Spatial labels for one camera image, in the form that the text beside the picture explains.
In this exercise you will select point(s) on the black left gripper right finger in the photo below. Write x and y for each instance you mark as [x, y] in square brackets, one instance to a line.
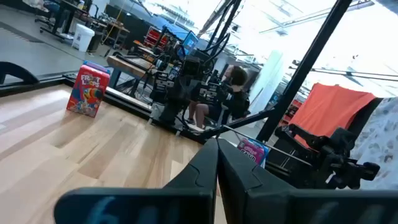
[280, 205]

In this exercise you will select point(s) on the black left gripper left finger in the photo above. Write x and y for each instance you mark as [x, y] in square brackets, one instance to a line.
[174, 205]

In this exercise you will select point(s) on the purple Raisin Bran cereal box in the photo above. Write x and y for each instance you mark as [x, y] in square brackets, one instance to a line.
[251, 150]

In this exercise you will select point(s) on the red Froot Loops cereal box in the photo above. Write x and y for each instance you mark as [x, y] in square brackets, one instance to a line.
[87, 93]

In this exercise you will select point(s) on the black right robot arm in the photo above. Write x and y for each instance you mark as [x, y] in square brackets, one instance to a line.
[171, 105]

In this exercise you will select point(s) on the blue screen monitor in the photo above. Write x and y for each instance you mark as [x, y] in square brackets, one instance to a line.
[189, 43]

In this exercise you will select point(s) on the red storage rack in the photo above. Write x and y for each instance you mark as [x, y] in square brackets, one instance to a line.
[154, 37]

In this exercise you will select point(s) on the pale stool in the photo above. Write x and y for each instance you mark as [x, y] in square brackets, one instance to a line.
[223, 114]

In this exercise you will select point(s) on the person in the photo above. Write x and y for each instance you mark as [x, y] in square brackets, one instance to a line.
[236, 102]

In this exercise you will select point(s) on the wooden workbench grey legs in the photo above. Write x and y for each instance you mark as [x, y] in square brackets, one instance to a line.
[130, 66]

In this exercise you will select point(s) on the red shelving unit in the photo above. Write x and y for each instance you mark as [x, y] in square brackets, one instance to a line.
[290, 112]

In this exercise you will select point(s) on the orange cloth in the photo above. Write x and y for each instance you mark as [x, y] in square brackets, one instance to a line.
[326, 109]

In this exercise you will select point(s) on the white waste bin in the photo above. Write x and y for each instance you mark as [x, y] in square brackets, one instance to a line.
[82, 38]

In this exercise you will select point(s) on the white patterned cloth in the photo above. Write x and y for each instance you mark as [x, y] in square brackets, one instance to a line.
[382, 140]

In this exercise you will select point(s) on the black office desk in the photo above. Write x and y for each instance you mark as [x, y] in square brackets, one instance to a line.
[66, 14]

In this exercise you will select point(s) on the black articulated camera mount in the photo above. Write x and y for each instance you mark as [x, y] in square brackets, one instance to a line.
[335, 155]

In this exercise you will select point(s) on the black aluminium rig frame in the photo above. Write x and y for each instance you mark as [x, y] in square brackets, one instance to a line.
[304, 68]

